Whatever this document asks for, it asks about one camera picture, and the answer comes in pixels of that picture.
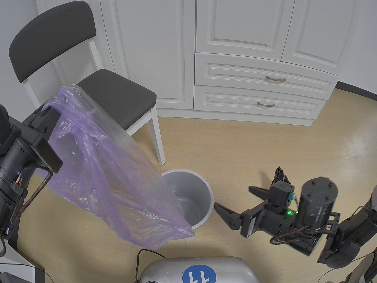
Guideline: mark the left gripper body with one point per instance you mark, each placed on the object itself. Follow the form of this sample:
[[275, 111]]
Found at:
[[44, 155]]

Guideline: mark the purple plastic bag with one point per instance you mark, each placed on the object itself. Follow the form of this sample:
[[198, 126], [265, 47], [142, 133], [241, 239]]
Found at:
[[112, 164]]

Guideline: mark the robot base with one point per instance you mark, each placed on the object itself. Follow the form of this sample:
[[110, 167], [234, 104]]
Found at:
[[176, 270]]

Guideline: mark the grey and white chair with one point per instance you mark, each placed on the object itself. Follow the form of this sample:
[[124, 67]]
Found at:
[[53, 34]]

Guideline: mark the white wardrobe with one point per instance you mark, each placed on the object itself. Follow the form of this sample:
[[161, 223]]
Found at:
[[241, 16]]

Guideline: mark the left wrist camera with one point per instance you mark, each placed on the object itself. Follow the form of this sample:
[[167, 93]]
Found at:
[[7, 128]]

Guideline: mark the crumpled black plastic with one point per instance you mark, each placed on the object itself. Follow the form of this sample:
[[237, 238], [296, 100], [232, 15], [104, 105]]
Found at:
[[281, 175]]

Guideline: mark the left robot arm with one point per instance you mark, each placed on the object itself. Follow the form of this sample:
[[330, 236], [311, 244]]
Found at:
[[8, 193]]

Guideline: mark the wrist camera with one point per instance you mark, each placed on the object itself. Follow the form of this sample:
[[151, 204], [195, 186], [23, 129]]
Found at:
[[278, 195], [7, 128]]

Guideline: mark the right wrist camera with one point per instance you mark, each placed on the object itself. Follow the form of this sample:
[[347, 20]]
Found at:
[[278, 195]]

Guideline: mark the white trash bin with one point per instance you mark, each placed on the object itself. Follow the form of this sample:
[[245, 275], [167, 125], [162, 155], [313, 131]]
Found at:
[[197, 193]]

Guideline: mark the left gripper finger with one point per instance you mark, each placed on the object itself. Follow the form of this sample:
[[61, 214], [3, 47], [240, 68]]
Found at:
[[45, 122]]

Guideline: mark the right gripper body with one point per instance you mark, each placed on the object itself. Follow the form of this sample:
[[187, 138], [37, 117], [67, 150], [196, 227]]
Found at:
[[274, 221]]

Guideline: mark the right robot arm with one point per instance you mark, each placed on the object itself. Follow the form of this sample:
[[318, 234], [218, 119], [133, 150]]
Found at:
[[318, 199]]

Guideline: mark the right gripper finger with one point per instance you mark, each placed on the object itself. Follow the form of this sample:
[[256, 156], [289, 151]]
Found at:
[[231, 218], [262, 194]]

